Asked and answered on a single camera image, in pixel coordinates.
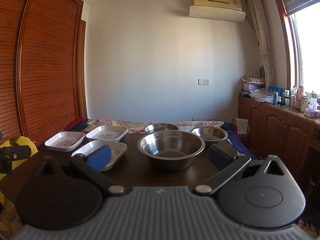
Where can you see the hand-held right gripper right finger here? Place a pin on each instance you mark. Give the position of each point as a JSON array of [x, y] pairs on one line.
[[219, 158]]

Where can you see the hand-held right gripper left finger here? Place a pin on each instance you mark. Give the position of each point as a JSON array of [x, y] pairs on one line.
[[99, 158]]

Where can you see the white floral rectangular plate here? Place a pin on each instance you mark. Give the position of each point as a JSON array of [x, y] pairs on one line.
[[63, 142], [117, 152], [107, 133]]

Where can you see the medium stainless steel bowl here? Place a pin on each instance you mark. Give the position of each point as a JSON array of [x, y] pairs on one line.
[[210, 133]]

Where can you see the large stainless steel bowl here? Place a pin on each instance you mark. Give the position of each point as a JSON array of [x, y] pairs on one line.
[[171, 147]]

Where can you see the small stainless steel bowl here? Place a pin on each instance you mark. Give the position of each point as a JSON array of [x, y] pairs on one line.
[[160, 128]]

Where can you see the yellow plush toy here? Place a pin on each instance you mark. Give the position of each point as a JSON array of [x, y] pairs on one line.
[[25, 143]]

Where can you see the white paper bag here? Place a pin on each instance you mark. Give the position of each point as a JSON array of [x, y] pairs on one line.
[[241, 127]]

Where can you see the floral bed blanket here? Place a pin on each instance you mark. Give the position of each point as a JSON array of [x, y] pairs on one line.
[[117, 123]]

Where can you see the red cloth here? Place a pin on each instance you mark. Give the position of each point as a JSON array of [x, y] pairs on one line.
[[75, 123]]

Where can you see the wooden cabinet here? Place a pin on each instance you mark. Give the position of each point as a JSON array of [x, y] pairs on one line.
[[275, 127]]

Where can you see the purple box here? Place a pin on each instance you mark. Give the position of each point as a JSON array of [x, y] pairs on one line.
[[252, 87]]

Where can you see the floral cloth bundle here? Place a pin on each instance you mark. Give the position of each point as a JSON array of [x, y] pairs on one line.
[[252, 79]]

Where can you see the row of blue boxes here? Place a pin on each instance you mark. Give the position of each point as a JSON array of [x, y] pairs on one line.
[[275, 89]]

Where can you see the wooden louvred wardrobe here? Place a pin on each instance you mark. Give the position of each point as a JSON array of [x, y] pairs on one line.
[[42, 62]]

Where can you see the woven hand fan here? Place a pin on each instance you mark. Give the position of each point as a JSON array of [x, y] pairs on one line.
[[262, 71]]

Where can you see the white plastic bottle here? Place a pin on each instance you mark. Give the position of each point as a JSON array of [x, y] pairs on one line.
[[294, 96]]

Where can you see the white jar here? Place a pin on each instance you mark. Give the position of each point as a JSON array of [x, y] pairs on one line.
[[304, 104]]

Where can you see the pink thermos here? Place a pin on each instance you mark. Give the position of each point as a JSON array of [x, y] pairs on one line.
[[300, 97]]

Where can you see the tissue box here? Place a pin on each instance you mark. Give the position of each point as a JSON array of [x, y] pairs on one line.
[[312, 112]]

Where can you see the green capped bottle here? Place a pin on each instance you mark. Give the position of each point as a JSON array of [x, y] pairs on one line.
[[314, 97]]

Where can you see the patterned beige curtain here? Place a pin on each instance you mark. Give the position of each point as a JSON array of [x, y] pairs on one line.
[[262, 35]]

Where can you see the wooden framed window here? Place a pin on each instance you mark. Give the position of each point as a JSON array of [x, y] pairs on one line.
[[306, 50]]

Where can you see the wall power sockets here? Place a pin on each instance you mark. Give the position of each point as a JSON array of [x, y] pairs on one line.
[[202, 119]]

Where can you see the white wall switch socket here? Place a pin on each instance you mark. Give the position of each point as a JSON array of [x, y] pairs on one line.
[[204, 82]]

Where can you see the wall air conditioner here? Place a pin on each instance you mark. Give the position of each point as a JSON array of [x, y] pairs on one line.
[[216, 8]]

